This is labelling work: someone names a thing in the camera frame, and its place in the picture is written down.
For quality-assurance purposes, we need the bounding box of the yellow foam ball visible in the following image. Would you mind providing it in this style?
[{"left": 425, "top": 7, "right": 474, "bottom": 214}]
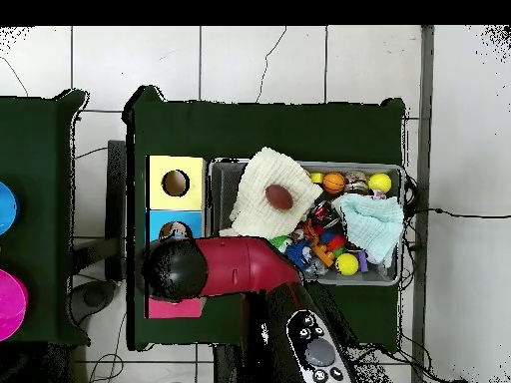
[
  {"left": 334, "top": 252, "right": 360, "bottom": 277},
  {"left": 367, "top": 173, "right": 393, "bottom": 195}
]

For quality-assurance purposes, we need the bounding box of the brown toy football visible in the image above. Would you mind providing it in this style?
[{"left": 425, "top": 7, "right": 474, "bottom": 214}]
[{"left": 264, "top": 184, "right": 295, "bottom": 211}]

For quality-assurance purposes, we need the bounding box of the light blue knitted cloth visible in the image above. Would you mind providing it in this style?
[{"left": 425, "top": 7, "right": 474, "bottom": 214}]
[{"left": 338, "top": 192, "right": 405, "bottom": 267}]

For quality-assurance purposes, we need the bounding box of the orange toy basketball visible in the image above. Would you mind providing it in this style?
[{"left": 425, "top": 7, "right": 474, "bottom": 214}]
[{"left": 321, "top": 172, "right": 347, "bottom": 195}]

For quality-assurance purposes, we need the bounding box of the blue spiky ball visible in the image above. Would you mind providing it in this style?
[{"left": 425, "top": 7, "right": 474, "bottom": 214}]
[{"left": 283, "top": 238, "right": 314, "bottom": 273}]

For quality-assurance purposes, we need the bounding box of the crushed black drink can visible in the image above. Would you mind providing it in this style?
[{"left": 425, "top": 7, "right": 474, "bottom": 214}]
[{"left": 310, "top": 198, "right": 340, "bottom": 226}]

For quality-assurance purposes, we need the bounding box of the black cable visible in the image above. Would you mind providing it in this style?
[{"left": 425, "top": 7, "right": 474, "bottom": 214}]
[{"left": 404, "top": 206, "right": 511, "bottom": 219}]

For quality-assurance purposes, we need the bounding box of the dark green table cloth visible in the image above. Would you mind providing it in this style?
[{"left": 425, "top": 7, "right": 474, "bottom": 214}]
[
  {"left": 121, "top": 84, "right": 408, "bottom": 352},
  {"left": 0, "top": 88, "right": 91, "bottom": 346}
]

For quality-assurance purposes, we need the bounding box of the silver wire mesh bin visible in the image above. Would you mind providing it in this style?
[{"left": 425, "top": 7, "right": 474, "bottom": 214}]
[{"left": 205, "top": 157, "right": 406, "bottom": 287}]

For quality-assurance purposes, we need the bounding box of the cream knitted cloth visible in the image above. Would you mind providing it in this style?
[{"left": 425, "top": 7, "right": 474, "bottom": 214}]
[{"left": 229, "top": 146, "right": 323, "bottom": 240}]

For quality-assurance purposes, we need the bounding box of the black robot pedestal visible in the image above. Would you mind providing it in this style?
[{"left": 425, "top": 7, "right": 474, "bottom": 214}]
[{"left": 213, "top": 343, "right": 245, "bottom": 383}]

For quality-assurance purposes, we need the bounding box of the magenta round container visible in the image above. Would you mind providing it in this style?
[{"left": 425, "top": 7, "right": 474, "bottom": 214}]
[{"left": 0, "top": 268, "right": 29, "bottom": 343}]

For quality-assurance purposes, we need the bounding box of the wooden box with three holes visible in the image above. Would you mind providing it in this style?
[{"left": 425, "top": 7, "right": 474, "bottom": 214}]
[{"left": 144, "top": 154, "right": 209, "bottom": 320}]

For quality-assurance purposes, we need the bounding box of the blue round container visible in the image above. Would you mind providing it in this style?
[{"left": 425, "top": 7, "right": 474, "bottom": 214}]
[{"left": 0, "top": 181, "right": 20, "bottom": 236}]

